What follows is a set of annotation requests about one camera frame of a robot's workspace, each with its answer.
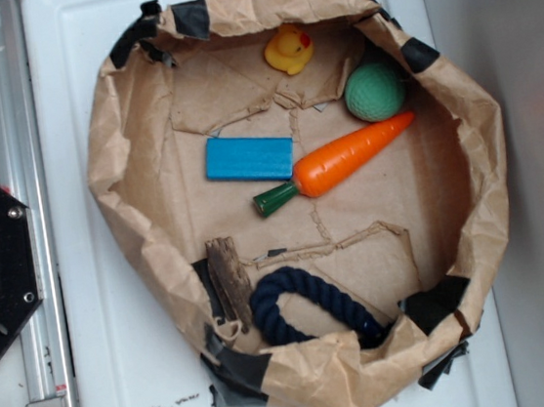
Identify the blue rectangular block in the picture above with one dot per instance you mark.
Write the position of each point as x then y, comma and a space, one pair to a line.
249, 159

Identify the brown paper bag bin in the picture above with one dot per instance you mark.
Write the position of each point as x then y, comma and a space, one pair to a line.
355, 292

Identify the orange toy carrot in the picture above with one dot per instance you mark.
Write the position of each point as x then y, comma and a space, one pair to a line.
331, 164

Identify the brown wood piece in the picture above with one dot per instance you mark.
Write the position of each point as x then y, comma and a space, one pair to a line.
231, 281

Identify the green textured ball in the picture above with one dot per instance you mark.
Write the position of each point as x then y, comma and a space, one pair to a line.
374, 92

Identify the yellow rubber duck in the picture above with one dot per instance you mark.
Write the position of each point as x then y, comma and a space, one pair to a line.
290, 50

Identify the aluminium extrusion rail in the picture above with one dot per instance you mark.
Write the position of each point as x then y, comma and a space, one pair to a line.
46, 351

